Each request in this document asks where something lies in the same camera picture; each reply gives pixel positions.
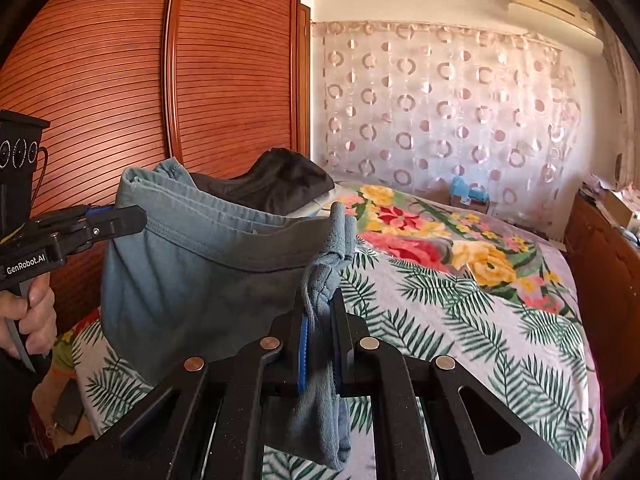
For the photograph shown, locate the folded light grey garment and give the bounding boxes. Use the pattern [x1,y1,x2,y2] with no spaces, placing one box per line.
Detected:
[288,184,344,218]

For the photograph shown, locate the grey-blue cotton shorts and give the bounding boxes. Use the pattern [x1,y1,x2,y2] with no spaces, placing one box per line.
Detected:
[101,159,357,470]

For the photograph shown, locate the wooden cabinet counter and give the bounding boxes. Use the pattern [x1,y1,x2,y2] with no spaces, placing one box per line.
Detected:
[564,192,640,411]

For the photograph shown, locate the cardboard box on counter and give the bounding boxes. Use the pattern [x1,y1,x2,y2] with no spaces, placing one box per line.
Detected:
[602,190,639,231]

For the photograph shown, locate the brown louvered wooden wardrobe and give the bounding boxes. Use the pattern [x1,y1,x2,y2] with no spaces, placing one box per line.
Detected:
[0,0,313,331]

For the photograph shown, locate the folded black garment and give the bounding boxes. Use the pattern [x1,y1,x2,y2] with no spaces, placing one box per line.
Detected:
[191,148,334,216]

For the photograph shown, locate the floral leaf-print bed cover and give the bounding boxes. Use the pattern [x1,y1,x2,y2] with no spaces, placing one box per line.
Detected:
[52,179,609,480]

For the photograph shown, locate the patterned window drape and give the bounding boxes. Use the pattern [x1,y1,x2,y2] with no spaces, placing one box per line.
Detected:
[598,14,639,190]

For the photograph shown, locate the person's left hand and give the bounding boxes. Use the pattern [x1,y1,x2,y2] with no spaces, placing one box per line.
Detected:
[0,273,56,359]

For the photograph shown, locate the blue toy on headboard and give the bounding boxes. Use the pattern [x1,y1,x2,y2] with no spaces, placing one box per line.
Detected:
[449,176,490,214]

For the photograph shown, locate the sheer pink-circle curtain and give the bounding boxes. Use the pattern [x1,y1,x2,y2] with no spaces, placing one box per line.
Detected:
[311,21,582,230]

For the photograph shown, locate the white wall air conditioner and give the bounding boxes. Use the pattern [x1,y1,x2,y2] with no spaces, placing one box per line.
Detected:
[508,0,604,56]

